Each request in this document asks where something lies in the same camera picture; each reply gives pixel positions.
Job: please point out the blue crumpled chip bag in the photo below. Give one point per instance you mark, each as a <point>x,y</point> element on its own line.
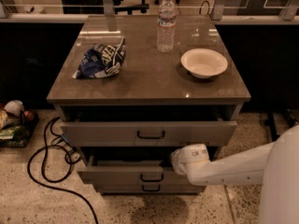
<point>101,61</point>

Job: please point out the pile of objects on mat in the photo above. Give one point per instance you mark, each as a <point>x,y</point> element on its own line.
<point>16,124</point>

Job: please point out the white bowl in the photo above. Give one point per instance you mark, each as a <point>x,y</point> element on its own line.
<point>204,63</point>

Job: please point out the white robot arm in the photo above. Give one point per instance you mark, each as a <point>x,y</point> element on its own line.
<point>275,166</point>

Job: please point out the grey bottom drawer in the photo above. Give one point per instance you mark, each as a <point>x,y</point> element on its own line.
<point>149,189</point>

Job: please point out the black stand leg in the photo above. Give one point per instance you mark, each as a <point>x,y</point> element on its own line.
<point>270,122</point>

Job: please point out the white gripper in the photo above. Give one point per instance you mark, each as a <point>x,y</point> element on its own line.
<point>176,162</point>

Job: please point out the grey drawer cabinet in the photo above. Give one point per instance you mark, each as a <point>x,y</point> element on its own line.
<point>151,86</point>

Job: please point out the grey drawer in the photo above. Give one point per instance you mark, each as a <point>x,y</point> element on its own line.
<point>149,189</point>
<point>131,166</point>
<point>148,133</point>

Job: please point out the clear plastic water bottle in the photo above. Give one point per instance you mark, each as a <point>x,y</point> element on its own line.
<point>166,24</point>

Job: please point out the grey top drawer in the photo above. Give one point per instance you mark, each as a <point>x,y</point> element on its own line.
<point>148,133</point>

